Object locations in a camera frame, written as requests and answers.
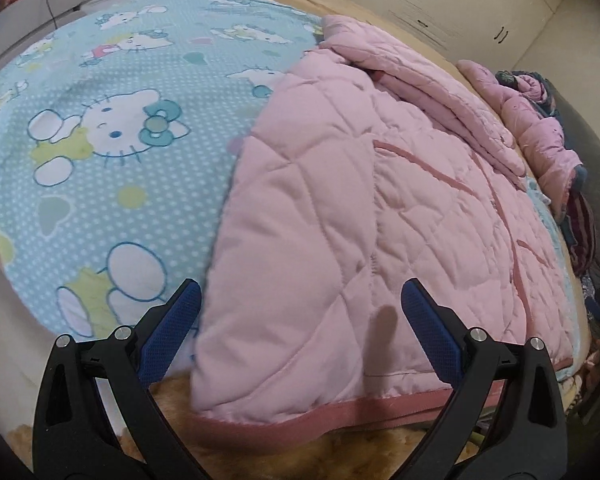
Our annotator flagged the blue cartoon printed blanket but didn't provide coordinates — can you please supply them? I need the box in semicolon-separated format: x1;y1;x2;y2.
0;0;578;381

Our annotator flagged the dark striped pillow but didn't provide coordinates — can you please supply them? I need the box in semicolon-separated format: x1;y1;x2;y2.
565;192;598;266

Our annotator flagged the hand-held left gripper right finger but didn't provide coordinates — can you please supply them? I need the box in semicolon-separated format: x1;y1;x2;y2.
401;278;567;480

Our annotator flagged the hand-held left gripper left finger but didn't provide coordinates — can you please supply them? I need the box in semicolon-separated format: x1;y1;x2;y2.
31;279;203;480

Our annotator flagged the grey low desk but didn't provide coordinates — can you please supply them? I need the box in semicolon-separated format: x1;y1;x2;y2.
0;0;91;76

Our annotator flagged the pink quilted jacket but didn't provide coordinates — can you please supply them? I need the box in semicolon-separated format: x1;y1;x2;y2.
190;14;578;433

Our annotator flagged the yellow fuzzy blanket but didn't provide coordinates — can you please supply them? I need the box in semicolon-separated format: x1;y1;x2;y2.
7;375;481;480

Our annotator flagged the pink puffer garment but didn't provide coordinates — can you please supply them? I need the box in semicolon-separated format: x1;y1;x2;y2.
457;59;583;216

